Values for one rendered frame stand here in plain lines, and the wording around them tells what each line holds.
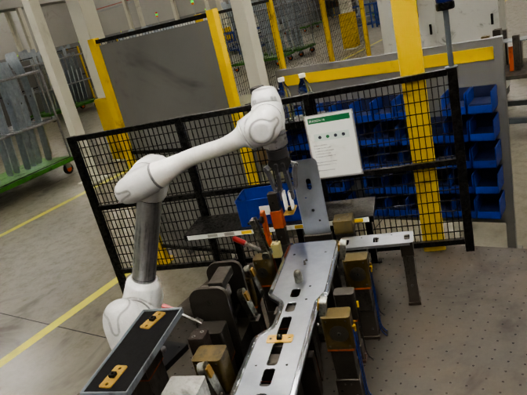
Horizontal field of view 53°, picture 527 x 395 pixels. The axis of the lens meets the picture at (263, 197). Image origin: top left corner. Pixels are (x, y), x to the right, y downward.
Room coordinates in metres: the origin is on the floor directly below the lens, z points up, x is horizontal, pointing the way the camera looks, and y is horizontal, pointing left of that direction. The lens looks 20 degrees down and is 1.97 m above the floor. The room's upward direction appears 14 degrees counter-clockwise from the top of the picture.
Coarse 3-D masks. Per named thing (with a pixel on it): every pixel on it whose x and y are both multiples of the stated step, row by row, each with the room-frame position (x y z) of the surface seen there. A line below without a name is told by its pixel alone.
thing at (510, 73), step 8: (496, 32) 5.63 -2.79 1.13; (504, 32) 5.95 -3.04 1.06; (504, 40) 5.82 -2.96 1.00; (512, 40) 5.57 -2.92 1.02; (520, 40) 5.61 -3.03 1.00; (504, 48) 5.83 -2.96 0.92; (512, 48) 5.58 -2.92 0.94; (520, 48) 5.58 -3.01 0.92; (504, 56) 5.80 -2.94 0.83; (512, 56) 5.58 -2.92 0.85; (520, 56) 5.56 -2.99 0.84; (512, 64) 5.59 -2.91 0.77; (520, 64) 5.53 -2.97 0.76; (512, 72) 5.52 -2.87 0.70; (520, 72) 5.44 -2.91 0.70; (512, 104) 6.09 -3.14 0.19; (520, 104) 6.04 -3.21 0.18; (512, 120) 5.43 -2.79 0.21; (520, 120) 5.39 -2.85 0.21
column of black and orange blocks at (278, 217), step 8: (272, 192) 2.18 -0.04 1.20; (272, 200) 2.17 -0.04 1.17; (272, 208) 2.17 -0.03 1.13; (280, 208) 2.17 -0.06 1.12; (272, 216) 2.17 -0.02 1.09; (280, 216) 2.16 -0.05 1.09; (280, 224) 2.16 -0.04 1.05; (280, 232) 2.17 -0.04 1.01; (280, 240) 2.17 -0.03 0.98; (288, 240) 2.18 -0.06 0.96
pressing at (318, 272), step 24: (336, 240) 1.99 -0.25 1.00; (288, 264) 1.87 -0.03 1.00; (312, 264) 1.83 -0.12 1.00; (288, 288) 1.69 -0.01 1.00; (312, 288) 1.65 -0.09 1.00; (288, 312) 1.54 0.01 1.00; (312, 312) 1.51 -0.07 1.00; (264, 336) 1.43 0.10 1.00; (264, 360) 1.32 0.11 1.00; (288, 360) 1.29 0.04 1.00; (240, 384) 1.24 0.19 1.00; (288, 384) 1.19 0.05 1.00
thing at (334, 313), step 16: (336, 320) 1.37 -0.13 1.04; (352, 320) 1.40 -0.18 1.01; (336, 336) 1.38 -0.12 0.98; (352, 336) 1.37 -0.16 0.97; (336, 352) 1.39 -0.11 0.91; (352, 352) 1.37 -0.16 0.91; (336, 368) 1.39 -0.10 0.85; (352, 368) 1.37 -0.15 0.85; (336, 384) 1.39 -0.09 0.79; (352, 384) 1.37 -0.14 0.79
